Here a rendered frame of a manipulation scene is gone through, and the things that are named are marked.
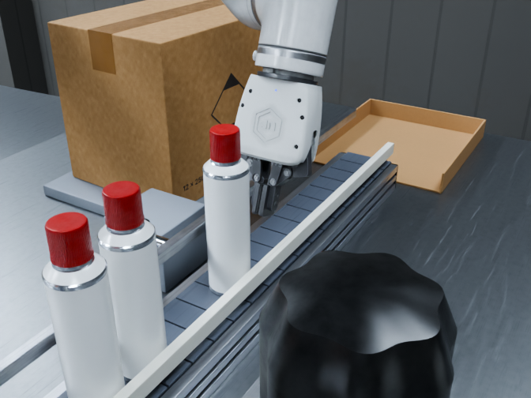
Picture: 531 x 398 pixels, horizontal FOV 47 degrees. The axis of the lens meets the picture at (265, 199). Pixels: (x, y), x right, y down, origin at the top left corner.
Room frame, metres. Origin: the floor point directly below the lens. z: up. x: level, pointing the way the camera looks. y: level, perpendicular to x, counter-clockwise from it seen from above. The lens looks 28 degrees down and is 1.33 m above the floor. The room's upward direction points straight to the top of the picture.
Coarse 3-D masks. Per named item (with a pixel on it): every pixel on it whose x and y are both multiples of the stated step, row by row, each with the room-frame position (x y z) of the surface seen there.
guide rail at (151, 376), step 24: (360, 168) 0.86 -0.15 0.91; (336, 192) 0.78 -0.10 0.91; (312, 216) 0.71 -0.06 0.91; (288, 240) 0.65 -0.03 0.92; (264, 264) 0.60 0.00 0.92; (240, 288) 0.55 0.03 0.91; (216, 312) 0.51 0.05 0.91; (192, 336) 0.47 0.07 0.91; (168, 360) 0.44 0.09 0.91; (144, 384) 0.41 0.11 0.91
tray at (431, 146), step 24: (360, 120) 1.28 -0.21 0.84; (384, 120) 1.28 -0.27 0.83; (408, 120) 1.27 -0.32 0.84; (432, 120) 1.25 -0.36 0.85; (456, 120) 1.22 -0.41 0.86; (480, 120) 1.19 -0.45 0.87; (336, 144) 1.15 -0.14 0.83; (360, 144) 1.15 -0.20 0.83; (384, 144) 1.15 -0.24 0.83; (408, 144) 1.15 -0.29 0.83; (432, 144) 1.15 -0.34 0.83; (456, 144) 1.15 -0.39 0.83; (408, 168) 1.03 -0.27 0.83; (432, 168) 1.03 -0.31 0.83; (456, 168) 1.01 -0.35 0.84
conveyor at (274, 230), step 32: (352, 160) 0.97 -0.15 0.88; (320, 192) 0.85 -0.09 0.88; (288, 224) 0.75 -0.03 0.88; (256, 256) 0.67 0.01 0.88; (288, 256) 0.67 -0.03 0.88; (192, 288) 0.60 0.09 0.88; (256, 288) 0.60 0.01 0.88; (192, 320) 0.54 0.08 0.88; (224, 320) 0.54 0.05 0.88; (192, 352) 0.48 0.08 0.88; (160, 384) 0.44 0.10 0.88
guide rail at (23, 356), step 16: (352, 112) 0.99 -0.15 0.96; (336, 128) 0.93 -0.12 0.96; (192, 224) 0.61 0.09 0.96; (176, 240) 0.58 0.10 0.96; (192, 240) 0.60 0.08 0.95; (160, 256) 0.55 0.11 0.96; (48, 336) 0.42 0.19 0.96; (16, 352) 0.40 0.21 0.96; (32, 352) 0.40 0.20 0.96; (0, 368) 0.38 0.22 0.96; (16, 368) 0.38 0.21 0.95; (0, 384) 0.37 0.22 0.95
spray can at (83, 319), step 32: (64, 224) 0.40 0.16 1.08; (64, 256) 0.39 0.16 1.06; (96, 256) 0.42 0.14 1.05; (64, 288) 0.38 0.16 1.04; (96, 288) 0.39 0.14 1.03; (64, 320) 0.38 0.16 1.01; (96, 320) 0.39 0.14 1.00; (64, 352) 0.39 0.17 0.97; (96, 352) 0.39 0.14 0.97; (96, 384) 0.39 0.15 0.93
